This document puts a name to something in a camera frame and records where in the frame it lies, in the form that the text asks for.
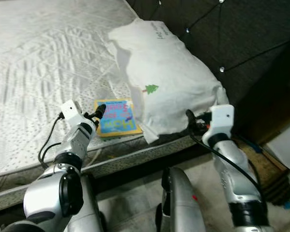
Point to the brown woven mat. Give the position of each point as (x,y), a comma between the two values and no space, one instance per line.
(263,166)

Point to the white quilted mattress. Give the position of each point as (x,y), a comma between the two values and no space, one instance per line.
(48,48)

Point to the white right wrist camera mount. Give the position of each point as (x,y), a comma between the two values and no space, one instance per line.
(222,118)

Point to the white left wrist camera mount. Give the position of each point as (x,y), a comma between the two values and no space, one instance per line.
(71,110)

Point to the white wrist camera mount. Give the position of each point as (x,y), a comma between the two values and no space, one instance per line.
(71,110)
(222,118)

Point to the silver left robot leg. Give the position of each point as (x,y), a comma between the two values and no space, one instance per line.
(89,208)

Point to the dark bed base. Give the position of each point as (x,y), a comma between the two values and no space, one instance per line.
(135,169)

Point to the silver robot leg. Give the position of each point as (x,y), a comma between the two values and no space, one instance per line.
(183,203)
(89,208)

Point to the dark tufted headboard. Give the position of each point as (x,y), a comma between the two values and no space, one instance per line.
(251,34)

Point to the colourful children's book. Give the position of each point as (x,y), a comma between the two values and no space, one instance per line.
(118,121)

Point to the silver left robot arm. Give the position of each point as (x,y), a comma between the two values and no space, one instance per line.
(67,150)

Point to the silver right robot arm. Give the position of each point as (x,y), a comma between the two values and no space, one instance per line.
(232,169)

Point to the silver right robot leg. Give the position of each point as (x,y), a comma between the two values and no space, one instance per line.
(183,203)

